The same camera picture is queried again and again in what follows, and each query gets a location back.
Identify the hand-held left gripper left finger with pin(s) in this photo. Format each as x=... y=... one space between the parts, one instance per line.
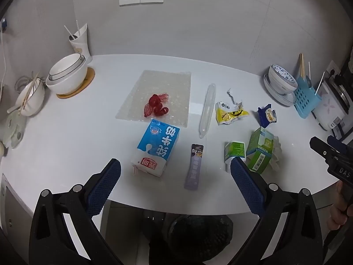
x=106 y=182

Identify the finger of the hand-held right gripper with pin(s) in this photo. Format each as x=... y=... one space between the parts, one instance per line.
x=340 y=146
x=321 y=147

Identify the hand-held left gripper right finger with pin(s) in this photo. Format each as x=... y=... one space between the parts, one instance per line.
x=245 y=182

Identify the small green and white carton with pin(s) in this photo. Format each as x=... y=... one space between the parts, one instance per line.
x=234 y=150

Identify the yellow snack wrapper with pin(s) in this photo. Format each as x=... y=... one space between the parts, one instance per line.
x=229 y=114

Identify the black trash bin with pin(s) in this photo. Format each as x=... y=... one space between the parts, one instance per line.
x=193 y=240

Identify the red mesh net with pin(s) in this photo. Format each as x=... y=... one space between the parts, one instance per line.
x=154 y=103

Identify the clear bubble wrap sheet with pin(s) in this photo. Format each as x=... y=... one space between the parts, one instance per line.
x=171 y=88

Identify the person's right hand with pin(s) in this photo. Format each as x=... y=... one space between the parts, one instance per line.
x=337 y=215

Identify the green cardboard box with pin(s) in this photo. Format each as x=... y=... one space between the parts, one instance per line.
x=259 y=149

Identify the white floral appliance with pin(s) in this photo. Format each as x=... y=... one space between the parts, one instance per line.
x=326 y=110

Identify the crumpled white plastic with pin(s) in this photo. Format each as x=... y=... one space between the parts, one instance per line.
x=278 y=151

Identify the blue plastic cutlery drainer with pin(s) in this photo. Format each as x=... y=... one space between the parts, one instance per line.
x=306 y=102

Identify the purple sachet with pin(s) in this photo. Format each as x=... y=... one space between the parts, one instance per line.
x=194 y=168

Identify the black appliance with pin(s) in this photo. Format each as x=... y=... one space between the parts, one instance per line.
x=344 y=88

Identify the blue and white milk carton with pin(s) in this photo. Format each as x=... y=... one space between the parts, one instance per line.
x=157 y=146

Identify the thin white straw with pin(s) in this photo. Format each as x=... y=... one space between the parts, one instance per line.
x=309 y=69
x=320 y=83

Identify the dark blue snack wrapper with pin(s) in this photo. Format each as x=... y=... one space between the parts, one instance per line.
x=263 y=116

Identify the grey spoon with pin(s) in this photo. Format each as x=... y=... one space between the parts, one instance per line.
x=308 y=82

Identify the blue patterned plate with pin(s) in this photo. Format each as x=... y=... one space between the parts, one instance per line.
x=278 y=96

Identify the blue patterned white bowl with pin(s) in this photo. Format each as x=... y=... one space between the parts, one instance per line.
x=281 y=81

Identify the clear plastic tube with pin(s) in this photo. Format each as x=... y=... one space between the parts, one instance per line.
x=207 y=110

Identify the long wooden chopsticks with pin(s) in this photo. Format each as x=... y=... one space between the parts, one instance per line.
x=301 y=66

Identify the grey cabinet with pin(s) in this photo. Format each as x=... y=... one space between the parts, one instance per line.
x=13 y=212

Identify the round wooden coaster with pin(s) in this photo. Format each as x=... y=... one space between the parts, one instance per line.
x=87 y=81

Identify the large white bowl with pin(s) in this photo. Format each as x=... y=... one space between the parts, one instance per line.
x=66 y=84

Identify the white bowl holding chopsticks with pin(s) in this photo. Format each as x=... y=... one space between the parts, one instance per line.
x=33 y=102

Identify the pair of wooden chopsticks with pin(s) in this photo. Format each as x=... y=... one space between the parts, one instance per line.
x=29 y=91

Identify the white bowl black rim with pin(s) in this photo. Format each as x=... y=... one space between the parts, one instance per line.
x=66 y=65

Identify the tall white cup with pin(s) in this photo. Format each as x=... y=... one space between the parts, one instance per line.
x=82 y=47

